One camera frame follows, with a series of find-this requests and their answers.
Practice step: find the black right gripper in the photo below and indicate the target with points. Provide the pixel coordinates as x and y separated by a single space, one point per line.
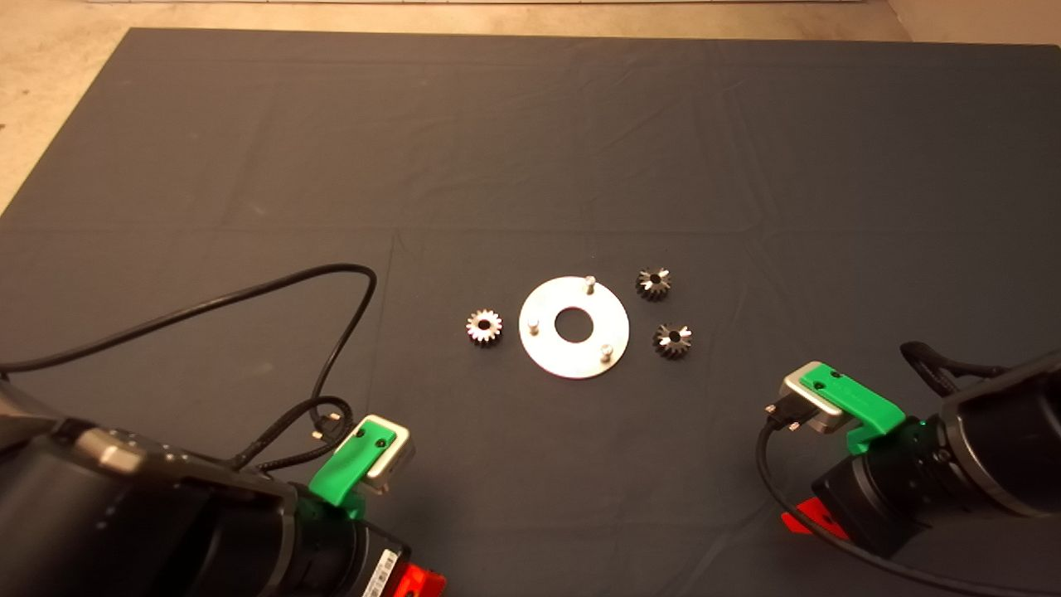
895 497

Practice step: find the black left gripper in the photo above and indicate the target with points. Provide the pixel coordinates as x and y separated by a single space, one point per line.
340 555

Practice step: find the dark steel planetary gear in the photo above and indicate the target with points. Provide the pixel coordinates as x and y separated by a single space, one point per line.
680 349
660 291

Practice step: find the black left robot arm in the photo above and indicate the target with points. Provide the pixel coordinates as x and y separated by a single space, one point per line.
124 531

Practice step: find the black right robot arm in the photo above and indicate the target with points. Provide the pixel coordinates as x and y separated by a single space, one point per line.
1011 439

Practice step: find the shiny silver planetary gear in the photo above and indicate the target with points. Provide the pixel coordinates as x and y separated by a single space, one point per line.
490 334

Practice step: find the round metal carrier plate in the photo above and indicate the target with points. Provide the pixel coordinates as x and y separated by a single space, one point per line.
547 348

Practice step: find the dark grey table cloth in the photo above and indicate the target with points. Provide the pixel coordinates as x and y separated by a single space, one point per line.
530 149

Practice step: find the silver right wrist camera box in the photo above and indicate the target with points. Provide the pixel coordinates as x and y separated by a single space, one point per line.
829 421

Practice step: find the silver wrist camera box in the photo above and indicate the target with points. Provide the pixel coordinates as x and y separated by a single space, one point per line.
398 460
829 421

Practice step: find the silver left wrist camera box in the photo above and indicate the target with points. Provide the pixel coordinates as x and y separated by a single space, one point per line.
398 460

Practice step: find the green right camera mount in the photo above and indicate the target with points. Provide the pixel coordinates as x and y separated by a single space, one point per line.
862 406

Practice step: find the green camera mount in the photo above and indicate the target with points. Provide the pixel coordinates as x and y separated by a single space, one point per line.
344 473
862 406

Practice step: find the green left camera mount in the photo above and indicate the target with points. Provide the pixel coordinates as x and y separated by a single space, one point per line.
344 473

